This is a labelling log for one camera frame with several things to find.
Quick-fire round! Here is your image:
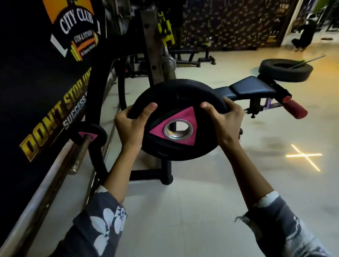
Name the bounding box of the person's left hand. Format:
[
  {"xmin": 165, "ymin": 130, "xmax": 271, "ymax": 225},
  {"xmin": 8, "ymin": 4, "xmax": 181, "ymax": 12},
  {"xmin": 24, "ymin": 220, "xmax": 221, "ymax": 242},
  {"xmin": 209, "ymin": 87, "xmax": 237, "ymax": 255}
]
[{"xmin": 113, "ymin": 100, "xmax": 158, "ymax": 153}]

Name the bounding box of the person's right hand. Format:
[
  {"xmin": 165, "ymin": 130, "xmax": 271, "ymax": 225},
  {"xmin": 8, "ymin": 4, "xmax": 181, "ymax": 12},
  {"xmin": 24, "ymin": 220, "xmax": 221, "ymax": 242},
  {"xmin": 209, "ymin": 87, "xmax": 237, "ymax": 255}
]
[{"xmin": 197, "ymin": 96, "xmax": 246, "ymax": 150}]

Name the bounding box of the large black pink-triangle weight plate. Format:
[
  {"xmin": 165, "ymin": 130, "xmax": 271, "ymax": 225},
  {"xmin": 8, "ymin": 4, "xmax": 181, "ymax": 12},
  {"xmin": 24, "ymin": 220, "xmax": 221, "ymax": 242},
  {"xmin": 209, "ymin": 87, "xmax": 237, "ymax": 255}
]
[{"xmin": 125, "ymin": 76, "xmax": 232, "ymax": 164}]

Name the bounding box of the person's right forearm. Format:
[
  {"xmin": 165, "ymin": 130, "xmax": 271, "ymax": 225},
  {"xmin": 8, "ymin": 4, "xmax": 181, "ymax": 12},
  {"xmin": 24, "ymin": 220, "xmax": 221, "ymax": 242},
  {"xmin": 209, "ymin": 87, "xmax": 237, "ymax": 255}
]
[{"xmin": 213, "ymin": 140, "xmax": 339, "ymax": 257}]

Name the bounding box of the person's left forearm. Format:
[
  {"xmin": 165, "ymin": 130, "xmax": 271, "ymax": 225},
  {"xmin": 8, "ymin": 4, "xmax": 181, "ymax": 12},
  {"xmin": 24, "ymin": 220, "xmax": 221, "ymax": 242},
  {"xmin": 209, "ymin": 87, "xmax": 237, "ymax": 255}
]
[{"xmin": 46, "ymin": 139, "xmax": 143, "ymax": 257}]

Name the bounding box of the black padded gym bench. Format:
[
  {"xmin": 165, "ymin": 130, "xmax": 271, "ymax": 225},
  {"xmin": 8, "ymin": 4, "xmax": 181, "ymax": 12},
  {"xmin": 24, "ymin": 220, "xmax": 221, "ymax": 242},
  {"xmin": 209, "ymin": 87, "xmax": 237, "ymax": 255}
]
[{"xmin": 212, "ymin": 74, "xmax": 294, "ymax": 121}]

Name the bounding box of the chrome plate-loading sleeve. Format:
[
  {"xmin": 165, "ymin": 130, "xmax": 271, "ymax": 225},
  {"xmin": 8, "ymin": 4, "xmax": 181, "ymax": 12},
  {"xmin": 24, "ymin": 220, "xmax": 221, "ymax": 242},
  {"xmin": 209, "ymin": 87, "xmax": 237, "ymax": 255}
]
[{"xmin": 160, "ymin": 47, "xmax": 179, "ymax": 83}]

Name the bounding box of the low black equipment stand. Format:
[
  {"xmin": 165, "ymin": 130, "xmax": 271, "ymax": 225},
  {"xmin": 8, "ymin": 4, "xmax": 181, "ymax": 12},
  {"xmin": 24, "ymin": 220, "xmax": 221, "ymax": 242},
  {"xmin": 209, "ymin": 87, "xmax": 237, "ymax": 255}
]
[{"xmin": 167, "ymin": 41, "xmax": 217, "ymax": 69}]

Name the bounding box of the small black pink-triangle weight plate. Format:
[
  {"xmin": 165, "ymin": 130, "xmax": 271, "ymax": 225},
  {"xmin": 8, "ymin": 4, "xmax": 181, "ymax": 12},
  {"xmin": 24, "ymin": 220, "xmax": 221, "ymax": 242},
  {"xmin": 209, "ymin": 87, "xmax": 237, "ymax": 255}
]
[{"xmin": 70, "ymin": 121, "xmax": 109, "ymax": 148}]

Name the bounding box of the black rubber tyre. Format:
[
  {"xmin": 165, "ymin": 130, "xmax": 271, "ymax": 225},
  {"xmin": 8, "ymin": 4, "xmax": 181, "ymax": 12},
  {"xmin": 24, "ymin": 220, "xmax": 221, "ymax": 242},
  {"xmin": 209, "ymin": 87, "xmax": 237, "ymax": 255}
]
[{"xmin": 258, "ymin": 57, "xmax": 315, "ymax": 84}]

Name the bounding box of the chrome barbell bar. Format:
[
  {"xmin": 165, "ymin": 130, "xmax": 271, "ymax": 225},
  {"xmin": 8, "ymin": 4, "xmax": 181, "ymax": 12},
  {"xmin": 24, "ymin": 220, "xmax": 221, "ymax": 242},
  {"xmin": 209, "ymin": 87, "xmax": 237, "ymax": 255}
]
[{"xmin": 67, "ymin": 133, "xmax": 94, "ymax": 176}]

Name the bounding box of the yellow-green machine part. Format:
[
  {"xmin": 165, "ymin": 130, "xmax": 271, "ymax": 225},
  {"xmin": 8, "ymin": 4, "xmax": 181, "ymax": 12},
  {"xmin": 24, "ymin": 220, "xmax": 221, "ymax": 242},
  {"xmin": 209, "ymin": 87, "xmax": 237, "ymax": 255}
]
[{"xmin": 156, "ymin": 11, "xmax": 177, "ymax": 48}]

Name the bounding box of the red foam roller pad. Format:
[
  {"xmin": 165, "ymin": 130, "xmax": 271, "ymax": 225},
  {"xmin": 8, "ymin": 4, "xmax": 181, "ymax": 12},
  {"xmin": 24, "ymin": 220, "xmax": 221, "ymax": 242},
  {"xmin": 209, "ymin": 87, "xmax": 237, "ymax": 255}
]
[{"xmin": 281, "ymin": 96, "xmax": 309, "ymax": 120}]

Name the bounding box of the thin metal rod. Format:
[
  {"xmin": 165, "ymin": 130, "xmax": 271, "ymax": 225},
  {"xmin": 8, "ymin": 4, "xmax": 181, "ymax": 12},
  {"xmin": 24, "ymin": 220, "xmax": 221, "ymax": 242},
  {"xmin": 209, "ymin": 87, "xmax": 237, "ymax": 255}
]
[{"xmin": 289, "ymin": 53, "xmax": 327, "ymax": 71}]

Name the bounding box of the black printed gym banner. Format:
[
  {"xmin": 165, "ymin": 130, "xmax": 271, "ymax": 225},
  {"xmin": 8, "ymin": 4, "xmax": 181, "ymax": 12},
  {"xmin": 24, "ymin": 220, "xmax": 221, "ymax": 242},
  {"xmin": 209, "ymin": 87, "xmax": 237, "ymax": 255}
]
[{"xmin": 0, "ymin": 0, "xmax": 109, "ymax": 254}]

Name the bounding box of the black machine frame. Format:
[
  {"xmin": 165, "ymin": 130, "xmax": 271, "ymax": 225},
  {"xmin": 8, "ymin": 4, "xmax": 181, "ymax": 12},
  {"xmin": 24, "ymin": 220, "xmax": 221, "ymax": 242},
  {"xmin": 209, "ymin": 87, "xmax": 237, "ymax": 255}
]
[{"xmin": 81, "ymin": 4, "xmax": 183, "ymax": 187}]

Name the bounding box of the chrome wall rail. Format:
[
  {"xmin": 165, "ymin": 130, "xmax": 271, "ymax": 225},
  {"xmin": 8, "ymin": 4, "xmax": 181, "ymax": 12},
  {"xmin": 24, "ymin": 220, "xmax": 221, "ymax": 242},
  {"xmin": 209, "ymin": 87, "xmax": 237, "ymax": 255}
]
[{"xmin": 0, "ymin": 67, "xmax": 122, "ymax": 257}]

